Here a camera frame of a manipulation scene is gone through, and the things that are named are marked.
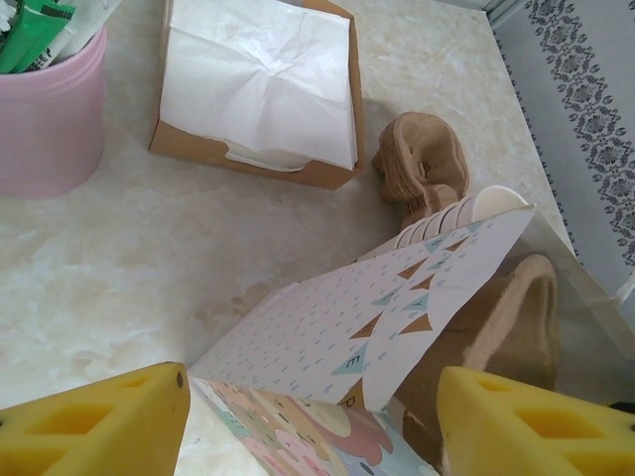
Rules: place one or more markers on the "stack of pulp cup carriers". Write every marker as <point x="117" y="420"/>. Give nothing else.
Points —
<point x="436" y="149"/>

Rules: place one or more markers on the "white paper napkins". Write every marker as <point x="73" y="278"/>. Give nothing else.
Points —
<point x="258" y="74"/>
<point x="188" y="144"/>

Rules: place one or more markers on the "pink plastic cup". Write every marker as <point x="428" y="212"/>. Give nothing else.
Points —
<point x="44" y="124"/>

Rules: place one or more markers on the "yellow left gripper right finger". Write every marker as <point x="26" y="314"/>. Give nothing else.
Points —
<point x="521" y="436"/>

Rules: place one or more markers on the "green sugar sachet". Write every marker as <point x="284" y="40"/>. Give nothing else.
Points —
<point x="7" y="35"/>
<point x="37" y="35"/>

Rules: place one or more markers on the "white paper sachet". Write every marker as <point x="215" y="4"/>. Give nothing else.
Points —
<point x="87" y="20"/>

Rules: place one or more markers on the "brown pulp cup carrier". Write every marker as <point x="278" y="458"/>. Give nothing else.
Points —
<point x="521" y="307"/>

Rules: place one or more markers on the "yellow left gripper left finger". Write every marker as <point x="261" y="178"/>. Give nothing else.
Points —
<point x="89" y="436"/>

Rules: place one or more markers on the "stack of white paper cups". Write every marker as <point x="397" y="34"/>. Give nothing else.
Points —
<point x="496" y="203"/>

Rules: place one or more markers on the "patterned paper takeout bag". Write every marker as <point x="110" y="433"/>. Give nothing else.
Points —
<point x="322" y="337"/>

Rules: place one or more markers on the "aluminium frame post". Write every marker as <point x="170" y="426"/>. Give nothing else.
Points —
<point x="501" y="7"/>

